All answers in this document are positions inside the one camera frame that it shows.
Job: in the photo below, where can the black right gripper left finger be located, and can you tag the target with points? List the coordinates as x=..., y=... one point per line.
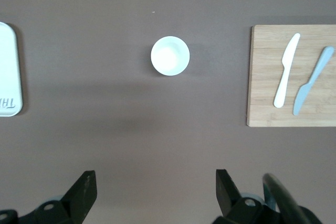
x=78, y=197

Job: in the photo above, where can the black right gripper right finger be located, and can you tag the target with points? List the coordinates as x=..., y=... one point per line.
x=228, y=203

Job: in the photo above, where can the cream bear print tray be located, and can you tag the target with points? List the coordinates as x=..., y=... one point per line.
x=9, y=72

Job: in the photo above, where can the bamboo cutting board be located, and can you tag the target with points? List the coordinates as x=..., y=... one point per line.
x=262, y=77

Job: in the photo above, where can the white plastic knife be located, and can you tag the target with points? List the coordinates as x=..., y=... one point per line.
x=286, y=72

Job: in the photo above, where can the grey plastic knife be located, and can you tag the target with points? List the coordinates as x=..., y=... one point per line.
x=312, y=77

